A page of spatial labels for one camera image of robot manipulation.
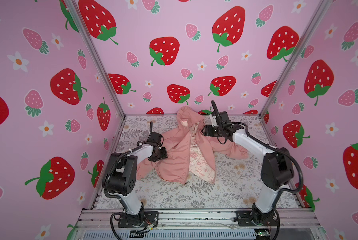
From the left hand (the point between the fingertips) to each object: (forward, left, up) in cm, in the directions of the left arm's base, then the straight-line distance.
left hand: (164, 155), depth 96 cm
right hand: (+10, -25, +14) cm, 30 cm away
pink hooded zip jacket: (+3, -17, 0) cm, 18 cm away
